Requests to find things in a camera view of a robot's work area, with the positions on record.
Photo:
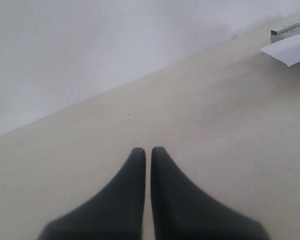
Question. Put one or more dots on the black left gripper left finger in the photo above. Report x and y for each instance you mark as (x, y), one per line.
(114, 213)

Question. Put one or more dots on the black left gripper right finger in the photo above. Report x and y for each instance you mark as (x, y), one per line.
(182, 211)

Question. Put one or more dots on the white paper sheet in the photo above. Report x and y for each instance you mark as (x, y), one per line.
(286, 50)

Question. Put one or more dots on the grey paper cutter base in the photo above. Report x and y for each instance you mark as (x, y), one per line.
(289, 28)

